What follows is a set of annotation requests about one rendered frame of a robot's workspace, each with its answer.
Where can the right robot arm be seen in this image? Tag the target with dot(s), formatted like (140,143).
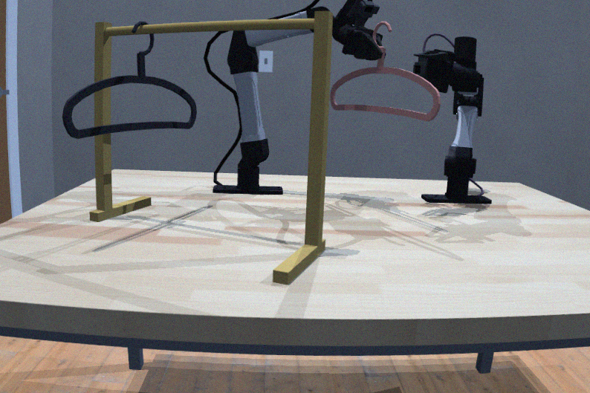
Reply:
(243,62)

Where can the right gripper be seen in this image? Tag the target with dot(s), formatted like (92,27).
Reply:
(361,37)

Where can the black clothes hanger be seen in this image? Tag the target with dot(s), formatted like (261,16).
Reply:
(140,78)

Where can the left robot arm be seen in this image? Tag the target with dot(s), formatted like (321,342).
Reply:
(459,160)

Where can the olive-yellow wooden hanger rack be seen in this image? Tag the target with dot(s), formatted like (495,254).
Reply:
(322,24)

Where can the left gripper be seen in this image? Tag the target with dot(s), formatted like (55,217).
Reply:
(447,74)

